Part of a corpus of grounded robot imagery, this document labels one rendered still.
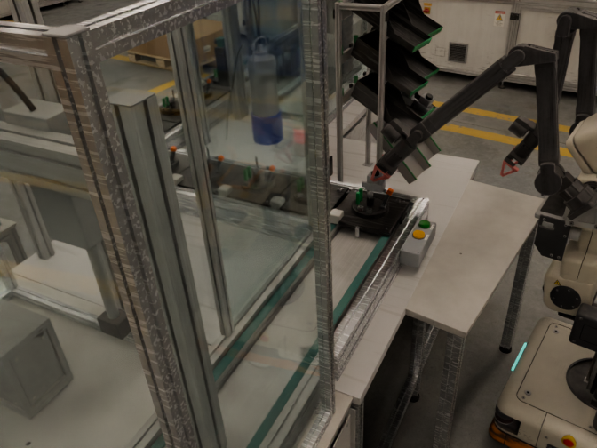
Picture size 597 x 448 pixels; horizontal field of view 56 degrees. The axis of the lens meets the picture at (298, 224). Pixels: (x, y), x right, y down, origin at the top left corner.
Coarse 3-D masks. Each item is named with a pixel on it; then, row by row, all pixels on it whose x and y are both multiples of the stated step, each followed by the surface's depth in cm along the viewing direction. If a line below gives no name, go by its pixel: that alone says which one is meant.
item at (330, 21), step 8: (328, 0) 274; (336, 0) 282; (328, 8) 276; (328, 16) 278; (328, 24) 280; (360, 24) 318; (328, 32) 282; (360, 32) 320; (328, 40) 284; (328, 48) 286; (328, 56) 288; (328, 64) 290; (360, 64) 331; (328, 72) 293; (352, 72) 322; (360, 72) 334; (328, 80) 295; (344, 80) 314; (352, 80) 325; (328, 88) 297; (344, 88) 317
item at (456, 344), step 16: (528, 240) 239; (528, 256) 242; (528, 272) 250; (512, 304) 259; (512, 320) 263; (448, 336) 179; (512, 336) 268; (448, 352) 182; (448, 368) 186; (448, 384) 190; (448, 400) 193; (448, 416) 197; (448, 432) 204
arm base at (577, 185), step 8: (576, 184) 166; (568, 192) 167; (576, 192) 166; (584, 192) 165; (592, 192) 166; (568, 200) 169; (576, 200) 166; (584, 200) 165; (592, 200) 163; (576, 208) 167; (584, 208) 164; (568, 216) 168; (576, 216) 166
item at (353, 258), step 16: (400, 224) 210; (336, 240) 205; (352, 240) 204; (368, 240) 204; (384, 240) 198; (336, 256) 197; (352, 256) 196; (368, 256) 196; (336, 272) 190; (352, 272) 189; (368, 272) 185; (336, 288) 183; (352, 288) 178; (336, 304) 176; (336, 320) 166
